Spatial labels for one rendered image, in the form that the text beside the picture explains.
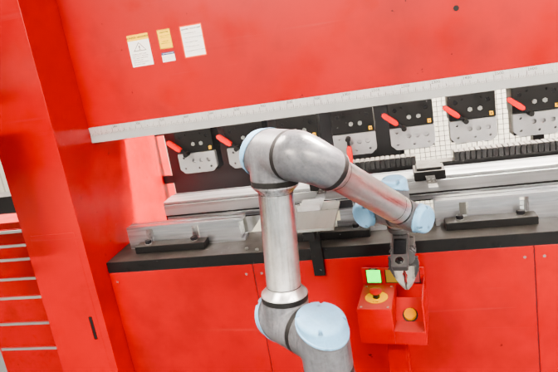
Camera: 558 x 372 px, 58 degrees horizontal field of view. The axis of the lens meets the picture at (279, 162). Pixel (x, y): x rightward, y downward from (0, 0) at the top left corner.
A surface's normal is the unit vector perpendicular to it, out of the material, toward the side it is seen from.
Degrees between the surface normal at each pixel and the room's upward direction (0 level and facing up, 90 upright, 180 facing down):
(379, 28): 90
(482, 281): 90
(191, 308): 90
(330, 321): 8
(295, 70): 90
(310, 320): 8
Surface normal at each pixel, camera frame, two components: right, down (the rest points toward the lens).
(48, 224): -0.19, 0.26
